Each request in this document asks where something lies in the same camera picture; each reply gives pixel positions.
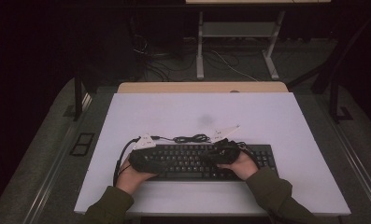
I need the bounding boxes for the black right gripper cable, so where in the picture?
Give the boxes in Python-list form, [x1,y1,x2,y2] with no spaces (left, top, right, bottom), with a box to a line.
[235,141,256,160]

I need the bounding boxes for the white metal desk frame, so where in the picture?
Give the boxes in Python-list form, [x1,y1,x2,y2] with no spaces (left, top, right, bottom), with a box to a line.
[195,10,286,81]

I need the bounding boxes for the black floor socket frame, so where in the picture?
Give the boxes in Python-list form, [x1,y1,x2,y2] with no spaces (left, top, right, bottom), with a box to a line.
[69,133,96,157]

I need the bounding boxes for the black metal stand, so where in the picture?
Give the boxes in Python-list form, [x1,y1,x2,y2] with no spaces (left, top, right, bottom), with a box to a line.
[73,69,98,122]
[328,77,354,124]

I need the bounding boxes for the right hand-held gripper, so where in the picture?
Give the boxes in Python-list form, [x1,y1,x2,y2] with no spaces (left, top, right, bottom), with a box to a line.
[208,125,242,166]

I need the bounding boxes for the white board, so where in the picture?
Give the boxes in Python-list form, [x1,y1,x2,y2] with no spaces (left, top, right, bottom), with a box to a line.
[74,91,351,217]

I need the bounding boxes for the black computer keyboard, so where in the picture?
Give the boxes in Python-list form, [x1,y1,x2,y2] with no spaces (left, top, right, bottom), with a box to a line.
[142,143,279,182]

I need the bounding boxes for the person's left hand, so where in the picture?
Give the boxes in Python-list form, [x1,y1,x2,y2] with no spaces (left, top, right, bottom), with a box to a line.
[116,164,158,195]

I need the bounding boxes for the aluminium rail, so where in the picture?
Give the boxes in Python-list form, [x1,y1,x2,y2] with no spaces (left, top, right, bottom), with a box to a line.
[317,92,371,213]
[23,92,93,224]

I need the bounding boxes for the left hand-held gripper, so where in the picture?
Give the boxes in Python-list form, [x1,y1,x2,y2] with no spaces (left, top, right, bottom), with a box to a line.
[128,133,168,175]

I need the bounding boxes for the person's right hand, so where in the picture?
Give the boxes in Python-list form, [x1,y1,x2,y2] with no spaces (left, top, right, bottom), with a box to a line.
[217,151,259,181]

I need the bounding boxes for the black keyboard cable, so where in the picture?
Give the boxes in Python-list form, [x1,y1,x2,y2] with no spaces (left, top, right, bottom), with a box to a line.
[150,133,212,144]

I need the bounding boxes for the white floor cable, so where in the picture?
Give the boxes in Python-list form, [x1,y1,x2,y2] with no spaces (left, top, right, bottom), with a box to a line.
[210,49,259,82]

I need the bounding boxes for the black floor cables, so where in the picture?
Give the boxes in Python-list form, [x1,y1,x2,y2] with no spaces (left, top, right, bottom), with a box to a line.
[133,34,196,82]

